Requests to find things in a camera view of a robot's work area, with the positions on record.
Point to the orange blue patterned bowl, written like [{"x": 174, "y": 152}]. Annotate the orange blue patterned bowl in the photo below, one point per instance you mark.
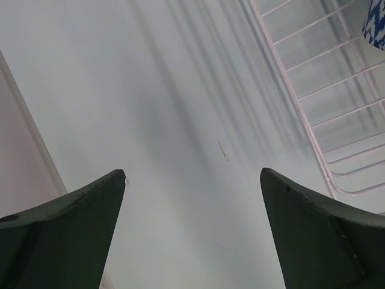
[{"x": 373, "y": 26}]

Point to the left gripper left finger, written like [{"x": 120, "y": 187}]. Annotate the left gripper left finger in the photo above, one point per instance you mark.
[{"x": 63, "y": 243}]

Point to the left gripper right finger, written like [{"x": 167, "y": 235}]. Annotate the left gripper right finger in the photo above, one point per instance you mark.
[{"x": 321, "y": 242}]

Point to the clear plastic dish rack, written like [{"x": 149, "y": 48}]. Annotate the clear plastic dish rack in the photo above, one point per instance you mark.
[{"x": 335, "y": 80}]

